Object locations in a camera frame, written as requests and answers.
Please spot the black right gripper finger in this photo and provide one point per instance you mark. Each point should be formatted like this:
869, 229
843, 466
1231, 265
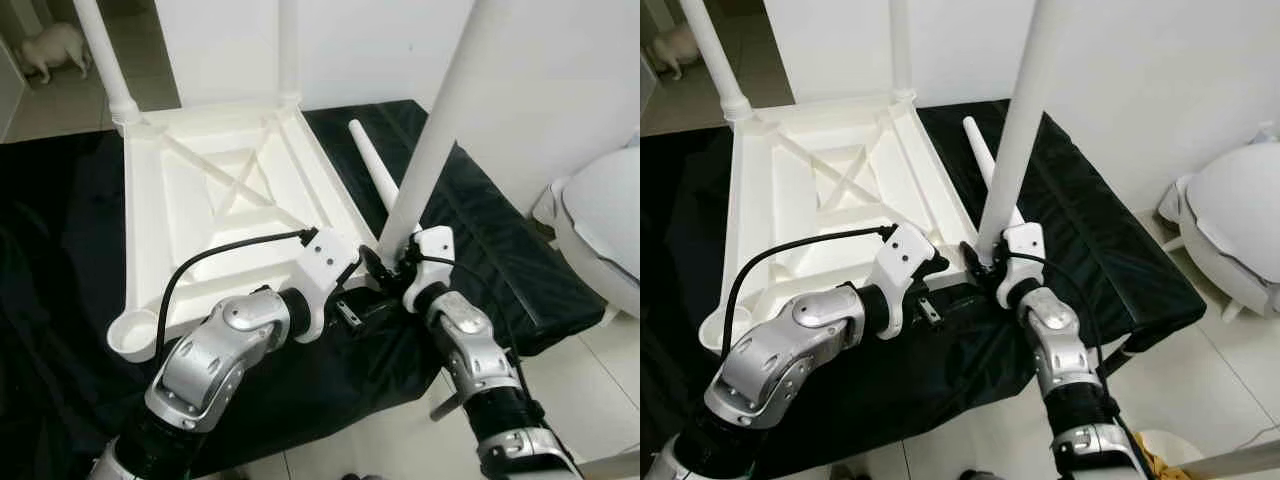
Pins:
971, 262
376, 264

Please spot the white tapered plastic table leg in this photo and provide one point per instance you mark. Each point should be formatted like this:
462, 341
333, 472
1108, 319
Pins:
105, 60
365, 150
289, 50
978, 145
715, 60
900, 50
440, 120
1025, 110

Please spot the white plastic children table top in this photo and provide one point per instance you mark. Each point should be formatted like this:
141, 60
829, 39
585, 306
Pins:
180, 180
780, 180

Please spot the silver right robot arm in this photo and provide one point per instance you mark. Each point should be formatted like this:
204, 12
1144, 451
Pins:
1060, 340
470, 345

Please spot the grey left robot foot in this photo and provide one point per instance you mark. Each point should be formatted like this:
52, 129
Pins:
845, 474

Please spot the white plastic chair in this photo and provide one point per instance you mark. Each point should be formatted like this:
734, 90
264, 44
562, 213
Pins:
1230, 210
600, 210

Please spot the yellow crumpled cloth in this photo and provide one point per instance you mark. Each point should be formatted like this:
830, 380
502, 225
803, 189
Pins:
1160, 458

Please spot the black table cloth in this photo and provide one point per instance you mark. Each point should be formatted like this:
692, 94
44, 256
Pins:
50, 250
680, 230

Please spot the white round basket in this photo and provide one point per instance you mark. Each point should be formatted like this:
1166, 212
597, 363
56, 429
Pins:
1195, 448

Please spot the white round bar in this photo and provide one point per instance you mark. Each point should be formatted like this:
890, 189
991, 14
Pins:
1240, 463

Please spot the small white dog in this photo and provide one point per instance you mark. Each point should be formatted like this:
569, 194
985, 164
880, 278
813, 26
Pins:
55, 45
680, 45

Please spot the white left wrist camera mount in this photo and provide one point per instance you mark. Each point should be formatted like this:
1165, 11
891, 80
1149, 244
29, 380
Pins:
905, 250
328, 255

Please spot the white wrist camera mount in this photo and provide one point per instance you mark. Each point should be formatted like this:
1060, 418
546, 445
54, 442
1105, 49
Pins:
328, 255
905, 250
1025, 238
435, 243

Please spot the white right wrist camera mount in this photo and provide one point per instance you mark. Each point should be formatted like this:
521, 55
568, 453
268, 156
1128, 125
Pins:
435, 243
1025, 238

